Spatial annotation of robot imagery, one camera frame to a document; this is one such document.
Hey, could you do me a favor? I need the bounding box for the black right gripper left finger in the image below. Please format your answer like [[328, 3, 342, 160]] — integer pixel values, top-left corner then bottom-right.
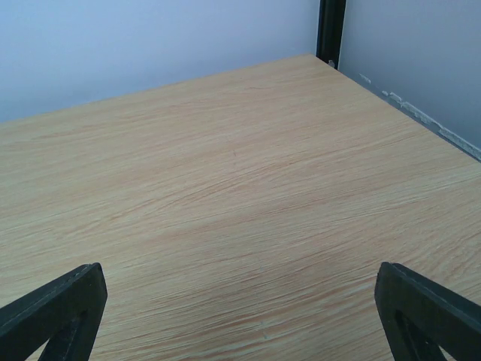
[[1, 262, 107, 360]]

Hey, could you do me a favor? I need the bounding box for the black frame corner post right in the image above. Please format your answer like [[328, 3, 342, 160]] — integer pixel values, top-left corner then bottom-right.
[[316, 0, 346, 69]]

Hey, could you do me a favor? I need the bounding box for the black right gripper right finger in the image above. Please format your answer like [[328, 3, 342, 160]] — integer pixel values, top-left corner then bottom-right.
[[374, 262, 480, 360]]

